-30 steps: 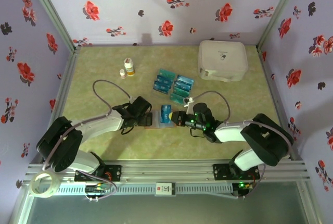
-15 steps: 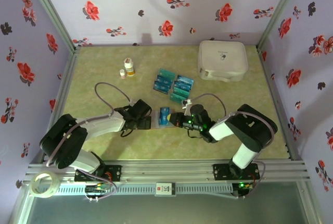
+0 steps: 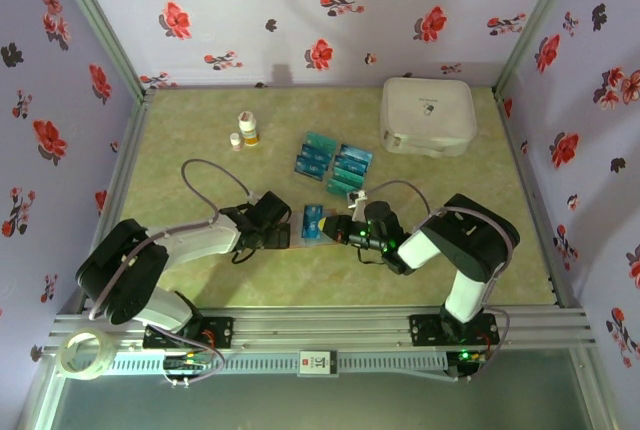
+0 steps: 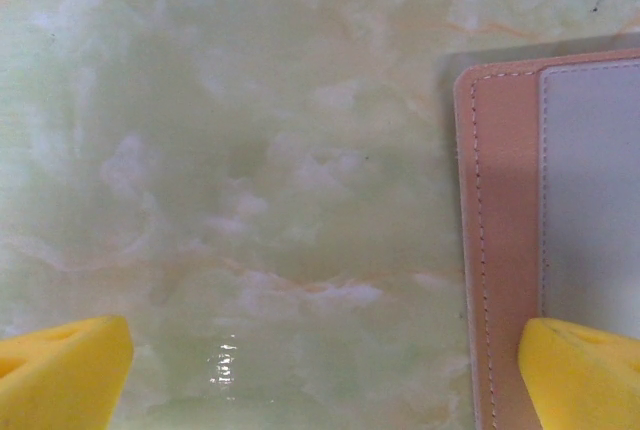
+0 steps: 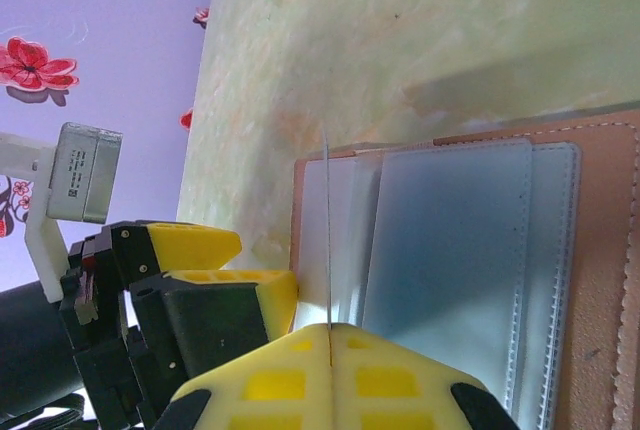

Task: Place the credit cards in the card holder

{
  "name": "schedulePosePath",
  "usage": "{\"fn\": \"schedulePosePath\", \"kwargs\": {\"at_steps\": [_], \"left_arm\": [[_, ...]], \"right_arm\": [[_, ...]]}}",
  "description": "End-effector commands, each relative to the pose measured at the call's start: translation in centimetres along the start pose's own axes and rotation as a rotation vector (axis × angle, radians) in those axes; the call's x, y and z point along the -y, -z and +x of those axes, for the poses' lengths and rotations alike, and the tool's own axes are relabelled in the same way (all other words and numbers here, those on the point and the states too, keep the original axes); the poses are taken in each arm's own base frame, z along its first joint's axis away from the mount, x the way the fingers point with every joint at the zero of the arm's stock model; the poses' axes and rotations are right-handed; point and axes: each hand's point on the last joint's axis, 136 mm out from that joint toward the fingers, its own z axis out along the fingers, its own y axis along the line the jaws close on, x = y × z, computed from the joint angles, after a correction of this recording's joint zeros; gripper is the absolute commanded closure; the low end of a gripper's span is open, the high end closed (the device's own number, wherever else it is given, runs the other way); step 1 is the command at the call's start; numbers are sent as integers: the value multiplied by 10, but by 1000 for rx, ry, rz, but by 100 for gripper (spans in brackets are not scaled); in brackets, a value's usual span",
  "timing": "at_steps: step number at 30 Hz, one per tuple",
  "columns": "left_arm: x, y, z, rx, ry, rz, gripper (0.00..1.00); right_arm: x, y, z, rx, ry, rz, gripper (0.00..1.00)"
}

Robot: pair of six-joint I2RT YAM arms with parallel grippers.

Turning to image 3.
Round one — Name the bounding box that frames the white red label tag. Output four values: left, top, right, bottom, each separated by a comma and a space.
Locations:
298, 349, 340, 378

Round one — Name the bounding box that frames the blue credit card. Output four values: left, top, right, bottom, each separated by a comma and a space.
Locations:
341, 144, 376, 161
336, 155, 372, 172
299, 143, 335, 159
303, 204, 326, 240
293, 154, 331, 177

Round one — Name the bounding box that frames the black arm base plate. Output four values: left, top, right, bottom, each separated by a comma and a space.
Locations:
142, 317, 235, 352
408, 313, 501, 350

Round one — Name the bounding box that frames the large white pill bottle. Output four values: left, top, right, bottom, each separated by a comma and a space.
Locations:
237, 109, 261, 148

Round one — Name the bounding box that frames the teal credit card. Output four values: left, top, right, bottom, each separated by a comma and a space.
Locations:
305, 131, 339, 148
331, 167, 367, 184
326, 178, 364, 198

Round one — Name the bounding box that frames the aluminium side rail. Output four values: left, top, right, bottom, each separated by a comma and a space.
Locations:
492, 89, 586, 309
79, 89, 157, 311

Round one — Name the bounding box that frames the white plastic container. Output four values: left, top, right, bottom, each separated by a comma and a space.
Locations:
378, 76, 477, 159

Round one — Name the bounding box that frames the aluminium frame rail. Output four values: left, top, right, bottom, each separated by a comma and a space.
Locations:
47, 305, 599, 354

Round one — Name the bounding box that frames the lavender left arm cable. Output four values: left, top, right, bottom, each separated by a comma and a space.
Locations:
88, 158, 257, 321

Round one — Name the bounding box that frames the white slotted cable duct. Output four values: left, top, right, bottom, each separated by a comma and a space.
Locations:
112, 352, 451, 377

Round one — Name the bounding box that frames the clear acrylic card stand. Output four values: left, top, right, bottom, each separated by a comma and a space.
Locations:
291, 129, 377, 200

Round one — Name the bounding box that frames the small board with green light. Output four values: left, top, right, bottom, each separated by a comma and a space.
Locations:
449, 347, 489, 381

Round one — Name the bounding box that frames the clear tape roll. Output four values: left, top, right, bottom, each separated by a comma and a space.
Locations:
58, 328, 110, 381

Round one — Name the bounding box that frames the lavender arm cable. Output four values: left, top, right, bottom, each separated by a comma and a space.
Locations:
88, 158, 257, 321
357, 178, 516, 382

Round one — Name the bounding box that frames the green circuit board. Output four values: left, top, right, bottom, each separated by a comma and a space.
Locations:
164, 352, 211, 372

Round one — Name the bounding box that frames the aluminium frame post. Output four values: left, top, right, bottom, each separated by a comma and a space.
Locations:
45, 0, 157, 101
492, 0, 585, 101

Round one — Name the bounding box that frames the lavender right arm cable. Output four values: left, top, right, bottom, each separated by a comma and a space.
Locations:
357, 178, 516, 382

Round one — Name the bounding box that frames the looped lavender cable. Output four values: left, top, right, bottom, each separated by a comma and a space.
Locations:
149, 327, 227, 389

